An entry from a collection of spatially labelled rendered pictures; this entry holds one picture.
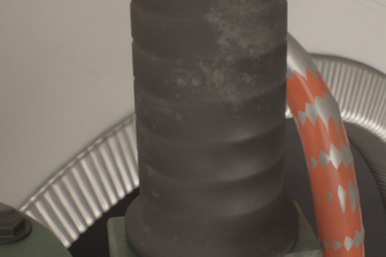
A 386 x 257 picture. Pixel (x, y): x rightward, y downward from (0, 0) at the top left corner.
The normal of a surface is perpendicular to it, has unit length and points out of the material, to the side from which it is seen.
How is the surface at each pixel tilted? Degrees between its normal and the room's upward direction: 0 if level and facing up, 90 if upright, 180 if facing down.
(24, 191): 90
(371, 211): 5
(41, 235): 115
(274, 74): 94
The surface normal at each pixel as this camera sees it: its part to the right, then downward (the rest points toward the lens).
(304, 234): -0.02, -0.92
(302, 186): -0.66, 0.58
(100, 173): 0.47, 0.36
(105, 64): 0.68, 0.21
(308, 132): -0.79, -0.03
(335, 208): -0.35, 0.05
